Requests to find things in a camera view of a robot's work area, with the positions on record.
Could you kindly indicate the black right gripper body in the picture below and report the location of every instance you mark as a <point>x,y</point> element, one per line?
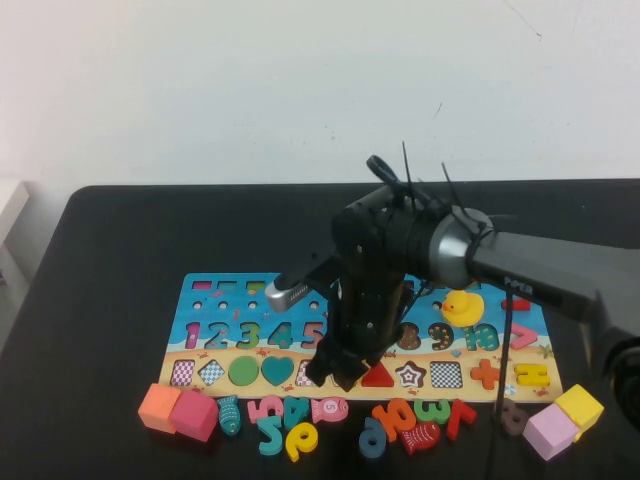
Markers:
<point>365,315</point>

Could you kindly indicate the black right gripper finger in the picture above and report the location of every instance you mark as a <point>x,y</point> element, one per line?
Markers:
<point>327,362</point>
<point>357,367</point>

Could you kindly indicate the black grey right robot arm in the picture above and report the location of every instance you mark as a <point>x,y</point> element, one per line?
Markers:
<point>525,270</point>

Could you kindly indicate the red triangle piece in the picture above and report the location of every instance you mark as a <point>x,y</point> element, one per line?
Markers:
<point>379,379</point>

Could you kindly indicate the teal heart piece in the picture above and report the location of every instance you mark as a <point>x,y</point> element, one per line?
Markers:
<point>277,371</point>

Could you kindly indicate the green circle piece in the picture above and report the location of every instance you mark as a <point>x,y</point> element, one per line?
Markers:
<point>244,372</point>

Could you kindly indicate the colourful wooden puzzle board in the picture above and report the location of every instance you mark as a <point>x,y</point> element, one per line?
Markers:
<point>240,315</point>

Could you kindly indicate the orange plus sign piece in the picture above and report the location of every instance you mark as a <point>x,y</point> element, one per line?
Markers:
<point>486,375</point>

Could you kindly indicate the red minus sign piece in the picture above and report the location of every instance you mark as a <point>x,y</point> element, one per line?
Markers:
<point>522,304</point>

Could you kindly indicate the pink greater-than sign piece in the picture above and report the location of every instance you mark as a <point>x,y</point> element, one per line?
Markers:
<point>526,338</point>

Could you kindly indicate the yellow equals sign piece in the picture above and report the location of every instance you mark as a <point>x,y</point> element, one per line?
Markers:
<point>521,376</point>

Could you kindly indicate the pink wooden fish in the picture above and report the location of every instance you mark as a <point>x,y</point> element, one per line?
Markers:
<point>330,409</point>

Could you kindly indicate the teal number four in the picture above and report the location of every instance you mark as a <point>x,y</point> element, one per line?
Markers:
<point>297,412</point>

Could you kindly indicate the orange number ten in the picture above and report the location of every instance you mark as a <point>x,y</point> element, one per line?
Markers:
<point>395,420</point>

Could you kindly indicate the blue-grey number nine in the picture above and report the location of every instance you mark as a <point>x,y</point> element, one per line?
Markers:
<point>372,440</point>

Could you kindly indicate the yellow number six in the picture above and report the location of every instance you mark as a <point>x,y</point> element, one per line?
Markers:
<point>304,440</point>

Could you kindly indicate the pink number five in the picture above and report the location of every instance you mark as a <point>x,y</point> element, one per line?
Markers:
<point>257,411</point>

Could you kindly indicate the green number three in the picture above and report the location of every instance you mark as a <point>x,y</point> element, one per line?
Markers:
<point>432,412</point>

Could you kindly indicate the red wooden fish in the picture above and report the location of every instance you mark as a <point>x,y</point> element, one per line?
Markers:
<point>420,437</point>

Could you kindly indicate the teal number two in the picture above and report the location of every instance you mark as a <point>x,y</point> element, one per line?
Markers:
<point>272,442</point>

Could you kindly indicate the yellow rubber duck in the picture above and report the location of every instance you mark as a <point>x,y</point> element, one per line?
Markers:
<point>462,309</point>

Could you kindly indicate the teal wooden fish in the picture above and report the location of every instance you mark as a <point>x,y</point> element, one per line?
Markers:
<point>228,415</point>

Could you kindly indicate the red number seven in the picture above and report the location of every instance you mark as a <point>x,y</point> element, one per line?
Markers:
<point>460,420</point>

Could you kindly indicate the magenta wooden cube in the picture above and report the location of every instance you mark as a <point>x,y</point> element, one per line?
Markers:
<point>192,415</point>

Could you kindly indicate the black zip tie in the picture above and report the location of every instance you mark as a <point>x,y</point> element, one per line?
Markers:
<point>450,182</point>
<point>407,170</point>

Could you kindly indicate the brown number eight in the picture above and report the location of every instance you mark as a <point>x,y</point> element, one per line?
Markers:
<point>512,417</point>

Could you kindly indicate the orange wooden cube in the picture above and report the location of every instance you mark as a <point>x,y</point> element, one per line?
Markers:
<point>156,407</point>

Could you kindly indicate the light pink wooden cube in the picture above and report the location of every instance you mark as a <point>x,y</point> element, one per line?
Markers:
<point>547,432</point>

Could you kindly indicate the yellow wooden cube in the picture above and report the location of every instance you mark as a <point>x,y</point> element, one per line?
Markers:
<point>580,405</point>

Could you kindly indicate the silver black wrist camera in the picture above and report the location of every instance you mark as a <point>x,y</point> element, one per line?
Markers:
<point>285,297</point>

